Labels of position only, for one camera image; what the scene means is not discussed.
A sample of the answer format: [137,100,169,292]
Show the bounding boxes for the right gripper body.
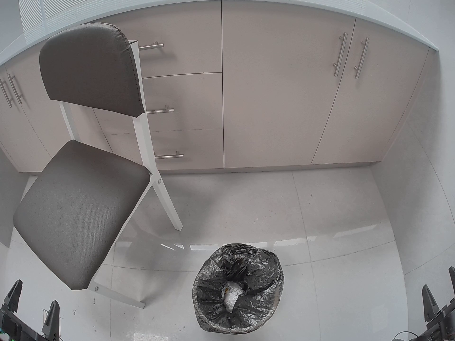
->
[409,305,455,341]

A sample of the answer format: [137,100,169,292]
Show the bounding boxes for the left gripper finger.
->
[4,279,24,313]
[41,299,61,337]

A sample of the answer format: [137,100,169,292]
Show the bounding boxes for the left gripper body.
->
[0,305,51,341]

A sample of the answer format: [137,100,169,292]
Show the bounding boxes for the black plastic bag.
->
[192,244,285,334]

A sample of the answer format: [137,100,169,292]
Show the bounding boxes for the clear wrapper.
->
[220,280,245,314]

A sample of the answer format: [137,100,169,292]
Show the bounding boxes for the grey padded white-framed chair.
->
[12,23,184,310]

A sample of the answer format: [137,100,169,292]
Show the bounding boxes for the beige cabinet with metal handles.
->
[0,0,441,173]

